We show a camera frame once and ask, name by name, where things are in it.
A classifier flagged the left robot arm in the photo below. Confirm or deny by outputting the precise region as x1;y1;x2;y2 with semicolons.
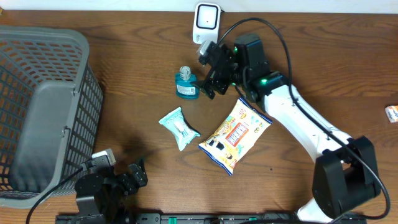
55;156;148;224

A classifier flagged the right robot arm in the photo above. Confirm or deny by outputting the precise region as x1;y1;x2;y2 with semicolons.
195;34;383;223

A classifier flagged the orange tissue pack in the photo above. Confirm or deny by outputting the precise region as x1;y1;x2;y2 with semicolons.
385;105;398;123

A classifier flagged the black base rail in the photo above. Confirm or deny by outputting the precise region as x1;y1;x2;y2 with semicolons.
135;213;298;224

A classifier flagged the yellow snack bag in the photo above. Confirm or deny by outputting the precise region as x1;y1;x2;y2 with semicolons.
198;98;272;175

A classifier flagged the mint wet wipes pack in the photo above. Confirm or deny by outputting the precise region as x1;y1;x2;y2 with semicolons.
159;107;200;151

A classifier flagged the grey plastic basket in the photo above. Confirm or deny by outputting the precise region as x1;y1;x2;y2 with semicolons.
1;26;103;209

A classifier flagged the white barcode scanner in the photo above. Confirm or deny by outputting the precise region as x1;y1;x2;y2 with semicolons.
192;2;221;44

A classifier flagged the blue mouthwash bottle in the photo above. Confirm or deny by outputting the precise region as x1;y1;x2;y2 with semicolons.
175;66;199;100

